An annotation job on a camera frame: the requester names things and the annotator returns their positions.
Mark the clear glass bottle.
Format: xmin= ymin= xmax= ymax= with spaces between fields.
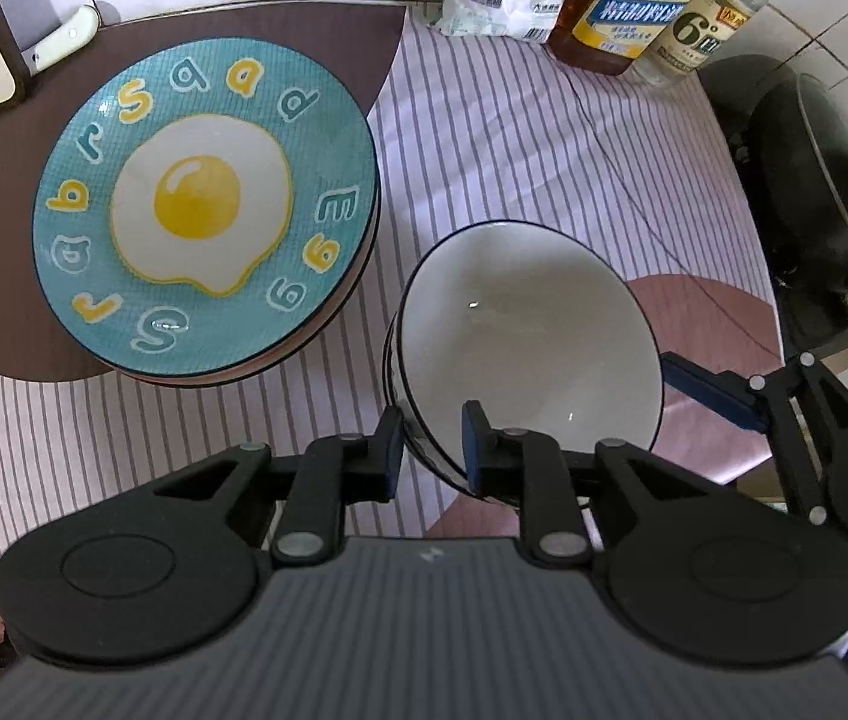
xmin=630 ymin=0 xmax=804 ymax=89

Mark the black wok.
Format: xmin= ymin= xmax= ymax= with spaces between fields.
xmin=701 ymin=52 xmax=848 ymax=368

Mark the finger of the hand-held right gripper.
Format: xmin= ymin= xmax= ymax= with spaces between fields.
xmin=660 ymin=351 xmax=836 ymax=531

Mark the white carrot heart plate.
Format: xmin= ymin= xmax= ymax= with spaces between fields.
xmin=124 ymin=195 xmax=383 ymax=391

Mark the yellow label brown liquid bottle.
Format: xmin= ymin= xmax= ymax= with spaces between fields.
xmin=547 ymin=0 xmax=721 ymax=76

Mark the teal fried egg plate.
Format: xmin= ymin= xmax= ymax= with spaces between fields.
xmin=32 ymin=37 xmax=380 ymax=383

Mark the glass wok lid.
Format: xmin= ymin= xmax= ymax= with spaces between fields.
xmin=757 ymin=75 xmax=848 ymax=275

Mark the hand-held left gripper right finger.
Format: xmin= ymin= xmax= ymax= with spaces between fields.
xmin=461 ymin=399 xmax=684 ymax=567

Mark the white plastic handle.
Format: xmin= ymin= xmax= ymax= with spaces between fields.
xmin=25 ymin=6 xmax=101 ymax=76

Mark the striped pink brown tablecloth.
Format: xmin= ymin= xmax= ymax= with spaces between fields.
xmin=0 ymin=0 xmax=785 ymax=571

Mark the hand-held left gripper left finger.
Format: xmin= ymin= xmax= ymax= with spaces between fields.
xmin=154 ymin=405 xmax=406 ymax=565

